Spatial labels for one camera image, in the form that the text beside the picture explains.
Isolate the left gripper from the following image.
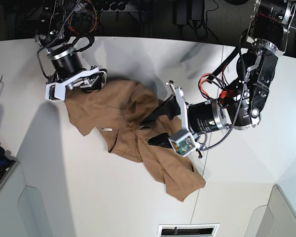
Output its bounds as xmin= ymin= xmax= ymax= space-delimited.
xmin=140 ymin=81 xmax=233 ymax=158

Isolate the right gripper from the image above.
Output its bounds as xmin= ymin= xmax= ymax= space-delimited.
xmin=46 ymin=50 xmax=108 ymax=92

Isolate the tan brown t-shirt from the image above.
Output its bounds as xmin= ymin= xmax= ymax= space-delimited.
xmin=64 ymin=80 xmax=206 ymax=201

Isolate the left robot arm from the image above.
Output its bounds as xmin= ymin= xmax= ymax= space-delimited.
xmin=142 ymin=0 xmax=296 ymax=157

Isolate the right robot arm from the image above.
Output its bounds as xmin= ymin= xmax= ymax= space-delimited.
xmin=36 ymin=0 xmax=108 ymax=102

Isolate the white table vent grille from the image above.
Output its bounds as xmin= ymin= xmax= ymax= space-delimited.
xmin=157 ymin=223 xmax=220 ymax=237

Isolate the black power adapter brick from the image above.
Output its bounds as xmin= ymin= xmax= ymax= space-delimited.
xmin=173 ymin=0 xmax=188 ymax=26

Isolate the grey left table panel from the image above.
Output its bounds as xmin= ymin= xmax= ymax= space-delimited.
xmin=0 ymin=163 xmax=76 ymax=237

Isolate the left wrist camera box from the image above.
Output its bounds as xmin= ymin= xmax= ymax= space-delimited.
xmin=168 ymin=129 xmax=196 ymax=157

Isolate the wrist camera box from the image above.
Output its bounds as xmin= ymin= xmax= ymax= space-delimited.
xmin=168 ymin=129 xmax=196 ymax=157
xmin=45 ymin=83 xmax=66 ymax=102

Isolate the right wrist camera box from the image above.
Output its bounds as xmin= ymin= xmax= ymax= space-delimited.
xmin=45 ymin=83 xmax=66 ymax=102

